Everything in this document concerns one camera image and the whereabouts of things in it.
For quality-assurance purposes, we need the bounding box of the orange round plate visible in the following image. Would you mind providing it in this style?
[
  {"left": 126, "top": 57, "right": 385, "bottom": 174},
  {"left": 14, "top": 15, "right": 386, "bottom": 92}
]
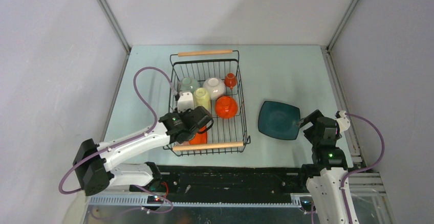
[{"left": 188, "top": 126, "right": 208, "bottom": 145}]

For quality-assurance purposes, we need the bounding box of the teal square plate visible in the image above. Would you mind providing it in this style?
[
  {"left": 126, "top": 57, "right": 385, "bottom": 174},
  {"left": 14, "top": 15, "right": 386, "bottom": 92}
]
[{"left": 257, "top": 100, "right": 301, "bottom": 141}]

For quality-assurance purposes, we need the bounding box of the yellow ceramic mug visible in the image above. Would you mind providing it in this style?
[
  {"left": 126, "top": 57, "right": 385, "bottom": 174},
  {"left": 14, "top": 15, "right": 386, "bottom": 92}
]
[{"left": 193, "top": 87, "right": 211, "bottom": 112}]

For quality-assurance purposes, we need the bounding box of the white pink fluted plate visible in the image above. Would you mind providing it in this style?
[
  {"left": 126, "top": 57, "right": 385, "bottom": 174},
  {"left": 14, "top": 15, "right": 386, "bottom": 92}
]
[{"left": 177, "top": 141, "right": 190, "bottom": 146}]

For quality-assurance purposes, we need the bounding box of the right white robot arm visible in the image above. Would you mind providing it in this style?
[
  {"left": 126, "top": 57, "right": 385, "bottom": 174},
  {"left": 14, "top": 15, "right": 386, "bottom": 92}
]
[{"left": 297, "top": 109, "right": 359, "bottom": 223}]

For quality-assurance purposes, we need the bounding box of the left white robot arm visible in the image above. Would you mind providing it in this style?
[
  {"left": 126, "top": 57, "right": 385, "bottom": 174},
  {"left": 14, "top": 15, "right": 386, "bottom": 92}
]
[{"left": 73, "top": 106, "right": 214, "bottom": 196}]

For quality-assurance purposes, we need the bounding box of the orange glossy bowl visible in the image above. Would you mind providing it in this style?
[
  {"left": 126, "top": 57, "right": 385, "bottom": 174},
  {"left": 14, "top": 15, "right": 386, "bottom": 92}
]
[{"left": 214, "top": 96, "right": 238, "bottom": 119}]

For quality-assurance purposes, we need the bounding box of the white ceramic bowl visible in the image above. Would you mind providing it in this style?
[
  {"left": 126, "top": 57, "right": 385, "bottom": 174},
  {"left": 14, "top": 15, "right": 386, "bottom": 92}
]
[{"left": 203, "top": 77, "right": 226, "bottom": 100}]

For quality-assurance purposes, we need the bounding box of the green floral ceramic bowl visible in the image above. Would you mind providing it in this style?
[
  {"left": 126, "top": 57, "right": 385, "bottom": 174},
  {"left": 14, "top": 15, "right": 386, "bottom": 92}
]
[{"left": 178, "top": 77, "right": 201, "bottom": 94}]

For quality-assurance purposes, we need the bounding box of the small orange ceramic cup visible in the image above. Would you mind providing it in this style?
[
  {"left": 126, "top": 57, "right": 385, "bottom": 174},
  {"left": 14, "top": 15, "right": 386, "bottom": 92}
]
[{"left": 224, "top": 73, "right": 237, "bottom": 90}]

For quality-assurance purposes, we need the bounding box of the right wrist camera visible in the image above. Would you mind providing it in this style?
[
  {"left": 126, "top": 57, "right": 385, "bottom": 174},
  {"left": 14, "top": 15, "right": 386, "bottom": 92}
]
[{"left": 335, "top": 110, "right": 351, "bottom": 135}]

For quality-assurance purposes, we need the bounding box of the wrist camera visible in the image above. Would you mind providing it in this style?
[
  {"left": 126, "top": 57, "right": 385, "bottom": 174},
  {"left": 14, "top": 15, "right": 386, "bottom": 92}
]
[
  {"left": 335, "top": 110, "right": 351, "bottom": 135},
  {"left": 177, "top": 91, "right": 195, "bottom": 112}
]

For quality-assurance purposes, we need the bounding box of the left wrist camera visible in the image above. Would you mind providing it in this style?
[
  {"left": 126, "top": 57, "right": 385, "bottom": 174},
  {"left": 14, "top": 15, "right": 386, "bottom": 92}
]
[{"left": 177, "top": 91, "right": 195, "bottom": 112}]

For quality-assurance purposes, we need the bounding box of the black wire dish rack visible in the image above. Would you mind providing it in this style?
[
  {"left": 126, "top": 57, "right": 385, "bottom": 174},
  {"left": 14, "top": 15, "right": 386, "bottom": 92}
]
[{"left": 163, "top": 50, "right": 251, "bottom": 156}]

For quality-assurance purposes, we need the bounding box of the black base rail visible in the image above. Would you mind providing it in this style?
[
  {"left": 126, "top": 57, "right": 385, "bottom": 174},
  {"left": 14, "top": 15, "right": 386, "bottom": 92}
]
[{"left": 81, "top": 163, "right": 340, "bottom": 205}]

